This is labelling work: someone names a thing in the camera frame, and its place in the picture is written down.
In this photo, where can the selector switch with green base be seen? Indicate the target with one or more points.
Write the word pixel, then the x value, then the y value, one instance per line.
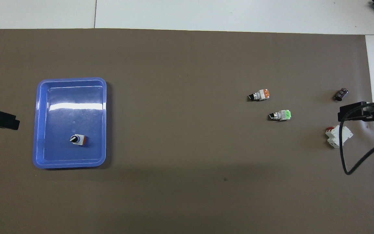
pixel 282 115

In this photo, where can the small dark terminal block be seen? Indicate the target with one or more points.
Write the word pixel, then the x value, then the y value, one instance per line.
pixel 341 94

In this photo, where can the white circuit breaker red lever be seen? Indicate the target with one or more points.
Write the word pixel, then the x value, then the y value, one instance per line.
pixel 334 138

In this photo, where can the blue plastic tray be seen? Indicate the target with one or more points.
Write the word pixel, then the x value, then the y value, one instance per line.
pixel 73 110

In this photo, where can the brown table mat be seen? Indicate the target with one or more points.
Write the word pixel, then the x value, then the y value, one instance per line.
pixel 187 146

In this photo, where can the selector switch with orange base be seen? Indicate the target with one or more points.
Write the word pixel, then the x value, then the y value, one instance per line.
pixel 261 94

